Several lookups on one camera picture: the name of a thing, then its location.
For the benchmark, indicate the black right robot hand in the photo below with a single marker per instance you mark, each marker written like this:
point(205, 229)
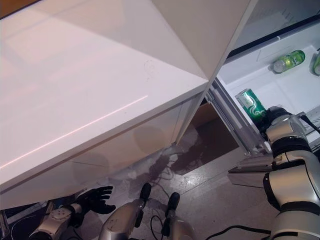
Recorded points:
point(276, 112)

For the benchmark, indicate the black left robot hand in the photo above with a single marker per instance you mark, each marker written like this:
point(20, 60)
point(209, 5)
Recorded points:
point(95, 201)

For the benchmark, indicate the tall green beer can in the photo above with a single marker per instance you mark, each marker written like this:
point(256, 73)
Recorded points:
point(252, 103)

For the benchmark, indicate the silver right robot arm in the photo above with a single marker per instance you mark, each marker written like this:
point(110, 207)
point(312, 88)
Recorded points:
point(292, 190)

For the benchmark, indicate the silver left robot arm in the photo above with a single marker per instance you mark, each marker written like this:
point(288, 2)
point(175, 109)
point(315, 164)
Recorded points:
point(55, 217)

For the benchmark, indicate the white fridge drawer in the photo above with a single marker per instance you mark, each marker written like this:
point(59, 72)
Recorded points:
point(250, 80)

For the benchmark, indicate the stainless steel fridge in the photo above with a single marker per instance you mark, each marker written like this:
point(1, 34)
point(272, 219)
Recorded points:
point(275, 20)

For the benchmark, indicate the silver left robot leg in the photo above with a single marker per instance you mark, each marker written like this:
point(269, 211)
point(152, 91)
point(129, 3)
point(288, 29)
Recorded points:
point(120, 220)

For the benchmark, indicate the silver robot leg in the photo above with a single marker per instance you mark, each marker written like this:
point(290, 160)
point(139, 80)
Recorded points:
point(120, 220)
point(175, 225)

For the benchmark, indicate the small green drink can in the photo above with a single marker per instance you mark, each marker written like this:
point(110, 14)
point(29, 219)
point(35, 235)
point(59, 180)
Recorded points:
point(315, 63)
point(288, 61)

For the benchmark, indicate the silver right robot leg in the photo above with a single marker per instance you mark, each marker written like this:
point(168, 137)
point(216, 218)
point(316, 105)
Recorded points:
point(175, 225)

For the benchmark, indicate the tall white cabinet panel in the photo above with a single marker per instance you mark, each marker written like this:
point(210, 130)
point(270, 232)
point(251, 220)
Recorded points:
point(205, 32)

